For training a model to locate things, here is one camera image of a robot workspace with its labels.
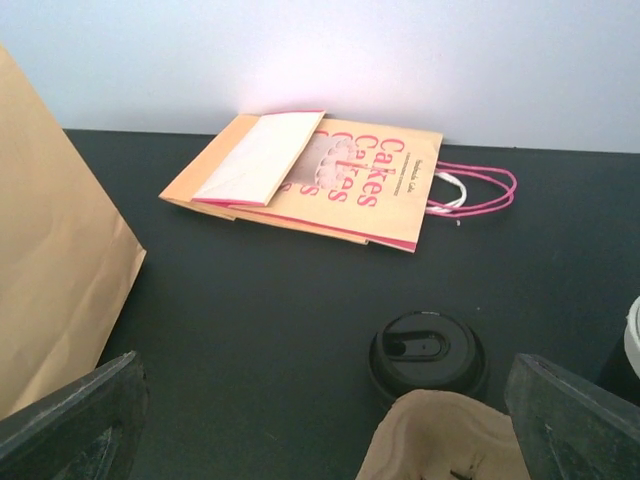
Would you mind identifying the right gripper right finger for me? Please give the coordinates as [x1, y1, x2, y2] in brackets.
[504, 354, 639, 480]

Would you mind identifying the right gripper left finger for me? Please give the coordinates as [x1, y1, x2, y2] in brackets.
[1, 351, 149, 479]

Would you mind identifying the orange paper bag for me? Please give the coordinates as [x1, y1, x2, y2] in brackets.
[1, 52, 146, 416]

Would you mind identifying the stack of black lids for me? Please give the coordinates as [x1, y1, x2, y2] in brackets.
[367, 311, 489, 407]

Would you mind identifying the orange flat bag stack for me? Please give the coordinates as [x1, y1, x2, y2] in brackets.
[159, 110, 325, 220]

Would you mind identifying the Cakes printed paper bag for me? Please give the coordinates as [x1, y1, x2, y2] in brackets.
[238, 119, 517, 252]

